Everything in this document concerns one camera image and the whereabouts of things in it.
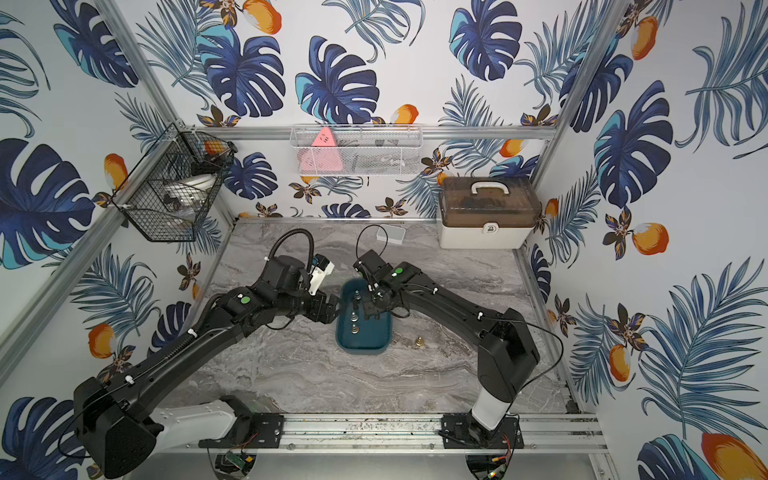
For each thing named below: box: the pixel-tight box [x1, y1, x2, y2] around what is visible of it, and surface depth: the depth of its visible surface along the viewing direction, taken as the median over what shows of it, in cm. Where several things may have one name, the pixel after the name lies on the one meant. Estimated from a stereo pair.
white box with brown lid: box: [438, 176, 542, 250], surface depth 105 cm
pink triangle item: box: [299, 127, 344, 173], surface depth 92 cm
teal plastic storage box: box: [336, 278, 393, 355], surface depth 92 cm
